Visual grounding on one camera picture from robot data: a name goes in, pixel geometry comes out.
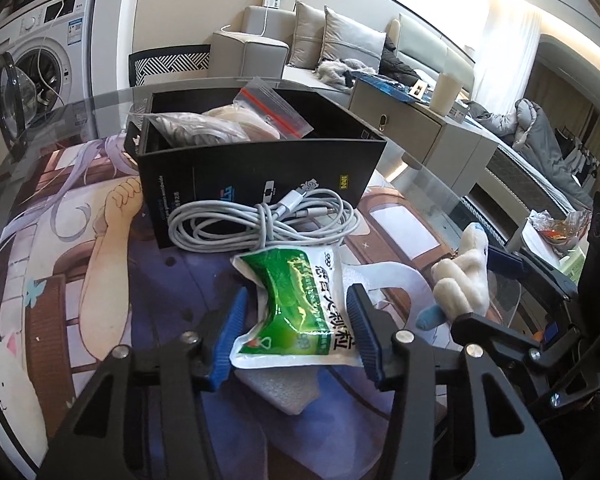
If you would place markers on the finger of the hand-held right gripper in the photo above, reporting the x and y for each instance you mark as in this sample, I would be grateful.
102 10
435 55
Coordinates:
500 332
505 263

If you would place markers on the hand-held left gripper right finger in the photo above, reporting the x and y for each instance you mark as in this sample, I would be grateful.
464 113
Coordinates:
365 335

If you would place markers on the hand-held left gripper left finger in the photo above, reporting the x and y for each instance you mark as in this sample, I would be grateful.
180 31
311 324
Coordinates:
227 340

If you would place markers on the green packet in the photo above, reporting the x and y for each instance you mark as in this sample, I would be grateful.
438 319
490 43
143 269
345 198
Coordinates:
285 300

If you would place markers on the white plastic packet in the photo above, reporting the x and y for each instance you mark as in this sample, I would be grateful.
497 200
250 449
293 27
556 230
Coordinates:
290 390

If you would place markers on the black cardboard box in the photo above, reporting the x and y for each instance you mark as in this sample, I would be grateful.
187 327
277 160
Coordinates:
260 175

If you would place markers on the clear zip bag red stripe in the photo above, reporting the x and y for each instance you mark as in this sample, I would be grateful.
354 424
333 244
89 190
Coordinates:
275 110

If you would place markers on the crumpled snack bag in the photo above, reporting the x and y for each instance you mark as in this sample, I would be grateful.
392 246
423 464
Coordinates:
560 227

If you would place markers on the grey duvet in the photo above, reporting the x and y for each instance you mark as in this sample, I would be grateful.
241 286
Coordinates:
540 145

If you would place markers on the printed table mat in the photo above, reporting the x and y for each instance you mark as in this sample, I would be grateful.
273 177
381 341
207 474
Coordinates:
105 260

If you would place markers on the beige side cabinet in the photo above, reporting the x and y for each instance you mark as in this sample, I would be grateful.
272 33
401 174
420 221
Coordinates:
420 135

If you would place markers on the white cylinder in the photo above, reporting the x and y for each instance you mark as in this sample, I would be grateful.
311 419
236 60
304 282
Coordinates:
445 92

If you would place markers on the black jacket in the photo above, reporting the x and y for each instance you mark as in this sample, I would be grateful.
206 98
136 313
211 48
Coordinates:
405 65

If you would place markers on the white curtain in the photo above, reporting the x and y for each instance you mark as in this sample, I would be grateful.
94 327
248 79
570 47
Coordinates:
510 40

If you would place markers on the pale green back cushion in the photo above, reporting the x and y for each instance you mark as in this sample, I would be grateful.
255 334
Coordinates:
430 45

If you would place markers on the grey furry throw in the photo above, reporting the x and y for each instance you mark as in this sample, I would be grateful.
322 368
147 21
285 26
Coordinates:
340 70

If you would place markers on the grey cushion with stripe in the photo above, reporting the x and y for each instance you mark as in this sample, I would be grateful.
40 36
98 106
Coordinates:
352 37

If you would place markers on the chair with patterned backrest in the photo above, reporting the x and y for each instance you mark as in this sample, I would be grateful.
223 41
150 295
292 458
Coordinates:
172 65

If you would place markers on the beige sofa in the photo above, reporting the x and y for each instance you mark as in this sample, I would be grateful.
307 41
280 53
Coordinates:
250 52

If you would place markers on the plain grey cushion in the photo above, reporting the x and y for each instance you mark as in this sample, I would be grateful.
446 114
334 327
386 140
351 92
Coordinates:
305 35

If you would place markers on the white washing machine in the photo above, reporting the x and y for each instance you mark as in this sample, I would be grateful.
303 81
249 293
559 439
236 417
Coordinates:
30 25

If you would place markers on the small photo frame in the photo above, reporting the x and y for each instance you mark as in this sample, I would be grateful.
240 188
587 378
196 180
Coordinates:
418 89

